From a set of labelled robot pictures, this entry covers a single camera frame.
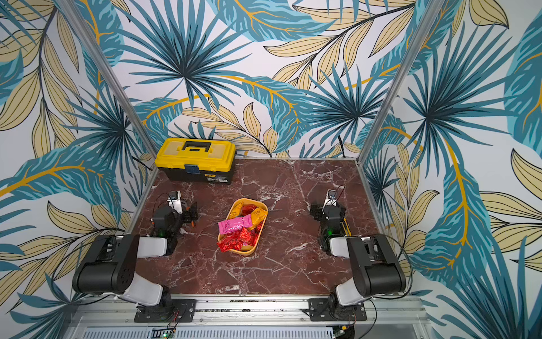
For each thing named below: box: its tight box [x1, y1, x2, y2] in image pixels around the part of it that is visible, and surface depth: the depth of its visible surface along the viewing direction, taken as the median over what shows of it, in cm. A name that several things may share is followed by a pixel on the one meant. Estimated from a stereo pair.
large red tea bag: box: [217, 224, 262, 253], surface depth 85 cm
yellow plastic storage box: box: [218, 197, 269, 257], surface depth 88 cm
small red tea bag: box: [241, 204, 258, 217], surface depth 94 cm
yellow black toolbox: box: [154, 137, 237, 186], surface depth 100 cm
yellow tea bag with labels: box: [228, 199, 245, 220], surface depth 94 cm
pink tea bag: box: [218, 213, 254, 235], surface depth 87 cm
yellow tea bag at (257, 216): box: [248, 206, 268, 231], surface depth 90 cm
